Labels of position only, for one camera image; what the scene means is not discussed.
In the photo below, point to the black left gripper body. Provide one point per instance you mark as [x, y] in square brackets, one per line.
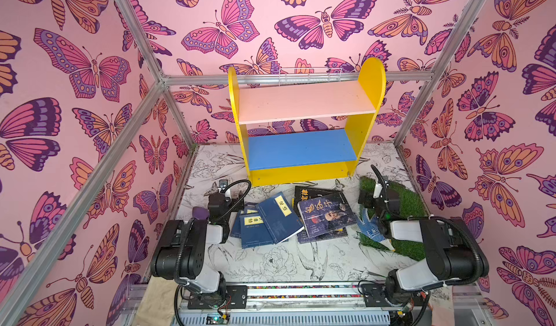
[218, 200]

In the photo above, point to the blue book yellow label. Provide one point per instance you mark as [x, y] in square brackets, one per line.
[279, 218]

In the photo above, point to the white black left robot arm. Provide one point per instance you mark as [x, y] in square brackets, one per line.
[180, 254]

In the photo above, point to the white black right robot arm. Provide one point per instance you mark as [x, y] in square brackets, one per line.
[452, 256]

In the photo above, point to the purple egg-shaped sponge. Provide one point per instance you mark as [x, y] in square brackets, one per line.
[200, 213]

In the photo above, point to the green artificial grass mat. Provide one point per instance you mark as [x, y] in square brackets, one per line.
[411, 205]

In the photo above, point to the purple portrait cover book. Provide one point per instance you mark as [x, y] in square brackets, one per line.
[325, 214]

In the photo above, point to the yellow bookshelf pink blue shelves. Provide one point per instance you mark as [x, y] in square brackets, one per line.
[315, 155]

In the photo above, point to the black book yellow title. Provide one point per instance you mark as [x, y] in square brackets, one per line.
[310, 194]

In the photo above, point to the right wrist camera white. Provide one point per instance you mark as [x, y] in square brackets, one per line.
[377, 191]

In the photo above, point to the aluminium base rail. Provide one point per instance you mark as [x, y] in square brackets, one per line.
[332, 303]

